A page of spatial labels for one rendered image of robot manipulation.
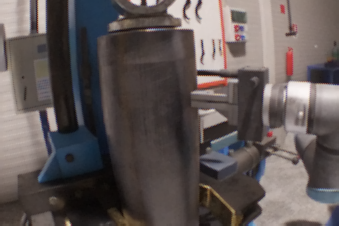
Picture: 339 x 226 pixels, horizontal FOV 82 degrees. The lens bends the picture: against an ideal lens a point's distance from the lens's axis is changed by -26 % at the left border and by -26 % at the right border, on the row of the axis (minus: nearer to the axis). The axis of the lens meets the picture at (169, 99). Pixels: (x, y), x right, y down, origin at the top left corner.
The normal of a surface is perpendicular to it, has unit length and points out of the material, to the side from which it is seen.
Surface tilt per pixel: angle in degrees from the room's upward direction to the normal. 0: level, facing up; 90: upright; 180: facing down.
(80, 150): 90
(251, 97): 90
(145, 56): 90
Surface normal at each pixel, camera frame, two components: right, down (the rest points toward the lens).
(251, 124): -0.55, 0.22
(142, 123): -0.08, 0.23
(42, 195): 0.57, 0.15
